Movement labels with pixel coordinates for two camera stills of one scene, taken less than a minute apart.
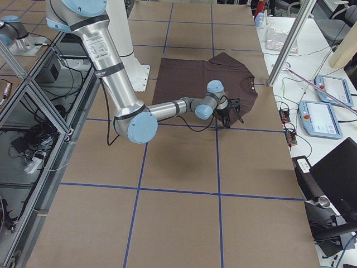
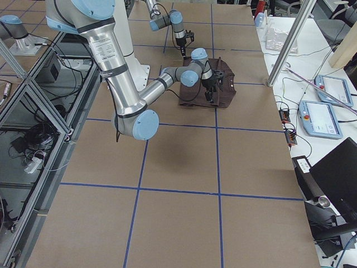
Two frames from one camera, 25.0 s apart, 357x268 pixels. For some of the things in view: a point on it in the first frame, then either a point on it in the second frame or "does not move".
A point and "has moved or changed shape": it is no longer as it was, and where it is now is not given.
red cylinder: x=261 y=6 does not move
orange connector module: x=284 y=115 does not move
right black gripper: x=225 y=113 to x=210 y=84
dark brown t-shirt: x=175 y=79 has moved or changed shape
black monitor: x=336 y=173 does not move
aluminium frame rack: x=38 y=126 does not move
